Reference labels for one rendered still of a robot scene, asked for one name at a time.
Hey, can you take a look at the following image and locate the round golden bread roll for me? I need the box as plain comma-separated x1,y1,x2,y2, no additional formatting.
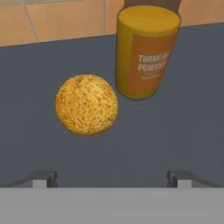
55,73,119,137

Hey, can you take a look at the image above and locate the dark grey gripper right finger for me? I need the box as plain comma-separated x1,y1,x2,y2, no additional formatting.
166,170,218,188

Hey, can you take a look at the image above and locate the yellow turmeric powder jar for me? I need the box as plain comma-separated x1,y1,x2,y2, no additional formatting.
115,4,181,102

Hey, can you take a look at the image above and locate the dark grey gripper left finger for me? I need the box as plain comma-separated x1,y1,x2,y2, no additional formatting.
9,169,59,188

